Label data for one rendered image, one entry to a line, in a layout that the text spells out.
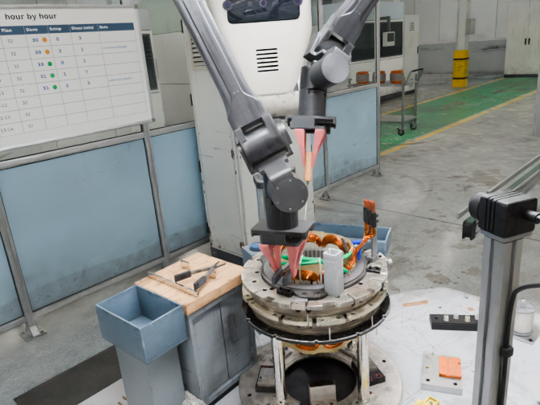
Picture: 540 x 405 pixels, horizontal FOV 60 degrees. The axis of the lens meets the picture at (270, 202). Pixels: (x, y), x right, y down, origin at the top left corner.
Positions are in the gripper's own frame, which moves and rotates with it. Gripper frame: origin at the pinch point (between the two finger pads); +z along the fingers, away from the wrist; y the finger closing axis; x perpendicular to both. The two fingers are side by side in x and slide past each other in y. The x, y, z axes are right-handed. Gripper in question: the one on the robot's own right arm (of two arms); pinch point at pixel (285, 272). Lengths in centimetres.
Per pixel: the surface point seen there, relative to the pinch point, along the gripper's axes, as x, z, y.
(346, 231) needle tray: 52, 10, 0
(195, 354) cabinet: 2.6, 23.1, -23.4
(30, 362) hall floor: 88, 111, -187
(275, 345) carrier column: 5.4, 19.6, -5.5
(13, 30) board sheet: 127, -64, -191
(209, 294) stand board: 7.3, 10.6, -20.9
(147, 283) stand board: 8.2, 10.0, -37.6
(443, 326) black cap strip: 49, 36, 27
